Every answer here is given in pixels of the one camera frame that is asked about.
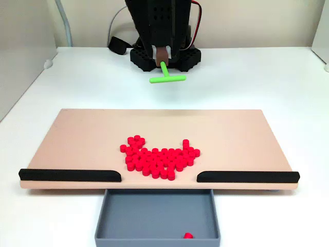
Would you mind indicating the red granule pile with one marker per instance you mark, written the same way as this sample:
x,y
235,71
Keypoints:
x,y
159,162

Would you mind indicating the grey container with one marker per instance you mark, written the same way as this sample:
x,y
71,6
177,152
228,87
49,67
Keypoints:
x,y
156,213

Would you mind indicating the white curved tube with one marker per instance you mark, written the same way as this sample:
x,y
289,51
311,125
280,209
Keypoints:
x,y
67,25

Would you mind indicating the small white clip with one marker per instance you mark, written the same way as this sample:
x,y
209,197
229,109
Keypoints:
x,y
47,64

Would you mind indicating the beige board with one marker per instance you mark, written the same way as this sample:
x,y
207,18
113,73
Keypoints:
x,y
84,144

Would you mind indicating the black rail strip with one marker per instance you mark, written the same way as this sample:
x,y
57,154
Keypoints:
x,y
249,177
66,175

